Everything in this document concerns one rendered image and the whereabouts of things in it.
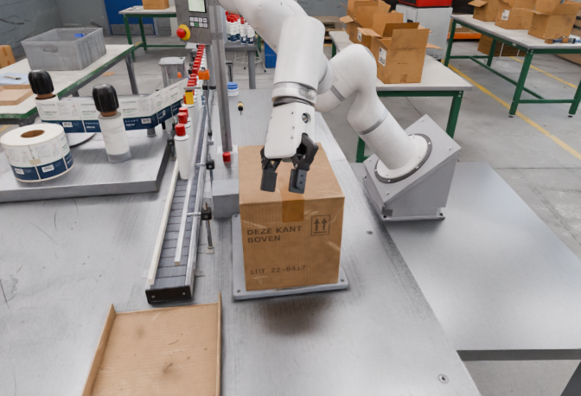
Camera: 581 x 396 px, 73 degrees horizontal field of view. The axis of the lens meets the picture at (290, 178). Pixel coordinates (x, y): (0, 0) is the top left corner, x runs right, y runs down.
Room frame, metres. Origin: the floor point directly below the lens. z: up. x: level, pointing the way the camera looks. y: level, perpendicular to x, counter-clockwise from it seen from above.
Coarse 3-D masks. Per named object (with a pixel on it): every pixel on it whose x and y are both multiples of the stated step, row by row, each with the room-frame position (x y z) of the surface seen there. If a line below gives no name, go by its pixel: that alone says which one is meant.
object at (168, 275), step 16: (208, 96) 2.26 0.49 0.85; (176, 192) 1.15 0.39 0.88; (192, 192) 1.15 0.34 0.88; (176, 208) 1.05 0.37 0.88; (192, 208) 1.05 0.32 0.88; (176, 224) 0.97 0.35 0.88; (192, 224) 1.00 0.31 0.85; (176, 240) 0.89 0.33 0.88; (160, 256) 0.82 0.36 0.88; (160, 272) 0.76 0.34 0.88; (176, 272) 0.76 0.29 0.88; (160, 288) 0.70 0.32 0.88
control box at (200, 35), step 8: (176, 0) 1.63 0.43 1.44; (184, 0) 1.61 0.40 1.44; (176, 8) 1.63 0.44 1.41; (184, 8) 1.61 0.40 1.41; (176, 16) 1.63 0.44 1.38; (184, 16) 1.62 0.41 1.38; (200, 16) 1.58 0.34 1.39; (208, 16) 1.56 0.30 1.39; (224, 16) 1.64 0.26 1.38; (184, 24) 1.62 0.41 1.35; (208, 24) 1.57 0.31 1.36; (224, 24) 1.63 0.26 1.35; (192, 32) 1.60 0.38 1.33; (200, 32) 1.59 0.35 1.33; (208, 32) 1.57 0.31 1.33; (224, 32) 1.63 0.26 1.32; (184, 40) 1.62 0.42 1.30; (192, 40) 1.61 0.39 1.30; (200, 40) 1.59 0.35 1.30; (208, 40) 1.57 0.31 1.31; (224, 40) 1.63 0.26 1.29
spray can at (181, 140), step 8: (176, 128) 1.24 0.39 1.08; (184, 128) 1.25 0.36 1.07; (176, 136) 1.25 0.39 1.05; (184, 136) 1.25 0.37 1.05; (176, 144) 1.24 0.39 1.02; (184, 144) 1.23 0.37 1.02; (176, 152) 1.24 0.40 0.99; (184, 152) 1.23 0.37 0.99; (184, 160) 1.23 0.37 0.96; (184, 168) 1.23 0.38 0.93; (184, 176) 1.23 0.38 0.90
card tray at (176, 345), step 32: (128, 320) 0.65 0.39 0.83; (160, 320) 0.65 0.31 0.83; (192, 320) 0.65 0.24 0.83; (96, 352) 0.53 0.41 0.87; (128, 352) 0.56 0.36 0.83; (160, 352) 0.56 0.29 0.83; (192, 352) 0.56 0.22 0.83; (96, 384) 0.49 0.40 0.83; (128, 384) 0.49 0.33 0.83; (160, 384) 0.49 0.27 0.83; (192, 384) 0.49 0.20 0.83
